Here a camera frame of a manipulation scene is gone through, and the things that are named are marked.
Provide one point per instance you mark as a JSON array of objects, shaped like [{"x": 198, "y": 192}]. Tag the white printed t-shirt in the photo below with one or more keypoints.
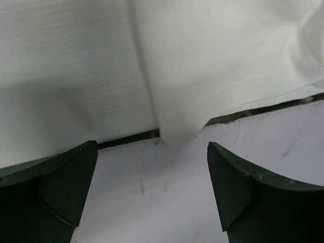
[{"x": 205, "y": 59}]

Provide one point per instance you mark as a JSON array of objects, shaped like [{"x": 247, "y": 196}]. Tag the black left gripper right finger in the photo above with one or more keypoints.
[{"x": 258, "y": 205}]

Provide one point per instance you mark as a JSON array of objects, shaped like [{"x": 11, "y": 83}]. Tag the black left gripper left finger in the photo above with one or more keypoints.
[{"x": 43, "y": 200}]

